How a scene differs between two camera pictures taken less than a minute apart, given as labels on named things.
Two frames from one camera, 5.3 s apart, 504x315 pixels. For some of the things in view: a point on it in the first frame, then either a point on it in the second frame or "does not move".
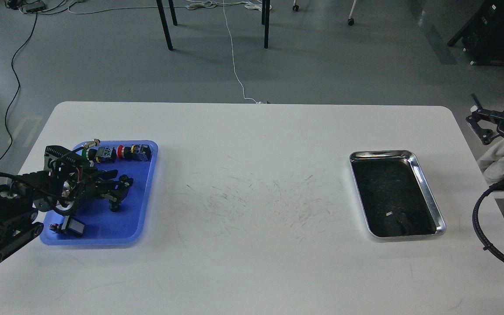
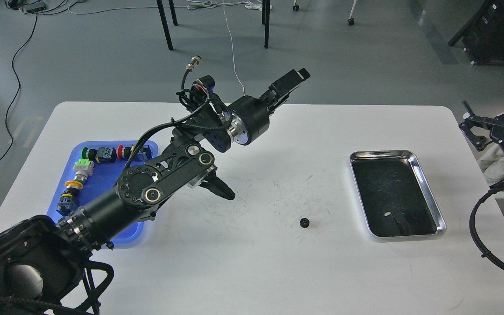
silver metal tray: x=394 y=198 does not move
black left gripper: x=75 y=179 → x=250 y=116
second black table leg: x=173 y=12 does not move
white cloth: x=497 y=161 does not move
